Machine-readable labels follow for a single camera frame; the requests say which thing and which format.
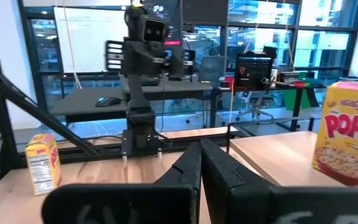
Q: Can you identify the black slotted rack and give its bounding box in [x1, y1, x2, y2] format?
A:
[105, 39, 126, 72]
[183, 49, 196, 76]

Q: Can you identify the white whiteboard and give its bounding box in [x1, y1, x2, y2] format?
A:
[53, 5, 131, 74]

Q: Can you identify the grey office chair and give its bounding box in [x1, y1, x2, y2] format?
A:
[197, 55, 227, 84]

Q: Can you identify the black office table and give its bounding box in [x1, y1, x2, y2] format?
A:
[211, 82, 328, 131]

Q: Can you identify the black office chair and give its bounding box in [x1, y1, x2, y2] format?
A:
[235, 91, 275, 123]

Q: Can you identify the black computer mouse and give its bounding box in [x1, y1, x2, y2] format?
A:
[94, 96, 122, 108]

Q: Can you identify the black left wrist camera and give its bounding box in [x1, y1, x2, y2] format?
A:
[141, 18, 169, 44]

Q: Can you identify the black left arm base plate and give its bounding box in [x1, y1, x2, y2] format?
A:
[119, 128, 169, 158]

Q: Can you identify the black hanging screen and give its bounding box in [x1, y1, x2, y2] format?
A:
[181, 0, 230, 27]

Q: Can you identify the glass window wall black frame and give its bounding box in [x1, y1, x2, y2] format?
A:
[19, 0, 358, 125]

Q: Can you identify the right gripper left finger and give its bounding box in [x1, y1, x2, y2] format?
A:
[41, 141, 203, 224]

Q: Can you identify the green panel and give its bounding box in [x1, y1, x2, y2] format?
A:
[283, 70, 318, 110]

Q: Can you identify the beige hanging rope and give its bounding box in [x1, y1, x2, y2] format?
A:
[61, 0, 83, 90]

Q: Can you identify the yellow cereal box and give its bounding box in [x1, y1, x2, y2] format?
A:
[24, 133, 62, 197]
[311, 80, 358, 188]

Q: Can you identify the large grey desk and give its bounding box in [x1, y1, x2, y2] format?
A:
[119, 75, 214, 102]

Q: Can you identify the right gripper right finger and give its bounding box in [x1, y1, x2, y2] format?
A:
[200, 138, 358, 224]

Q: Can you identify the black pegboard box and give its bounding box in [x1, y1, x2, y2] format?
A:
[234, 52, 275, 90]

